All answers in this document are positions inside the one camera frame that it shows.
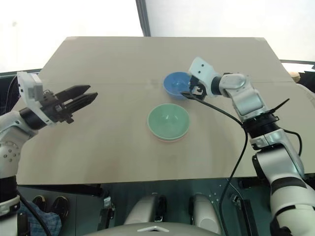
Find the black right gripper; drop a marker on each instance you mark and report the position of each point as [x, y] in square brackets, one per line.
[200, 89]

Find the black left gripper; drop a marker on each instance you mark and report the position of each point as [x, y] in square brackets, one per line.
[53, 108]

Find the blue bowl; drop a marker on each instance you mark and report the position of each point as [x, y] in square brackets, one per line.
[176, 82]

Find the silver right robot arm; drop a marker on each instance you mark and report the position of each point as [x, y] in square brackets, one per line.
[248, 98]

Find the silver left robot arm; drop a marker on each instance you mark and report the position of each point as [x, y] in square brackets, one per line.
[9, 137]

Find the green bowl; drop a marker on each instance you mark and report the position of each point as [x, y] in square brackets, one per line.
[168, 120]

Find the dark shoe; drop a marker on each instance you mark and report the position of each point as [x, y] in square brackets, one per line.
[39, 201]
[60, 204]

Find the white robot right leg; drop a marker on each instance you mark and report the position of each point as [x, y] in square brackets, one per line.
[204, 211]

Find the white robot leg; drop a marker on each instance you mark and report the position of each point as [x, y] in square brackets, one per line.
[145, 209]
[204, 211]

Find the bystander person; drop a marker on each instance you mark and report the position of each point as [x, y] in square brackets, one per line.
[306, 79]

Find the white robot left leg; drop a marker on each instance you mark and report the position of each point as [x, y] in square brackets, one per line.
[145, 209]

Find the blue checked cloth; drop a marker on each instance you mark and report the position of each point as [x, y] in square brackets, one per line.
[41, 223]

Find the grey robot torso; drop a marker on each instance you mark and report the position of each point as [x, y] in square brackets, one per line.
[152, 229]

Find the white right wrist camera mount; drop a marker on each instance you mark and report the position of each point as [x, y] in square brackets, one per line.
[201, 70]

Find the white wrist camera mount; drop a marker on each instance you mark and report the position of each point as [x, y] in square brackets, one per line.
[29, 86]
[201, 70]

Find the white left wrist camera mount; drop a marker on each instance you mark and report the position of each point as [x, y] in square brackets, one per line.
[29, 86]

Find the dark window post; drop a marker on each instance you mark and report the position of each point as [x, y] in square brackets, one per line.
[143, 17]

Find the black table leg frame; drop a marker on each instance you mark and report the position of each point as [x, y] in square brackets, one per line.
[108, 211]
[242, 214]

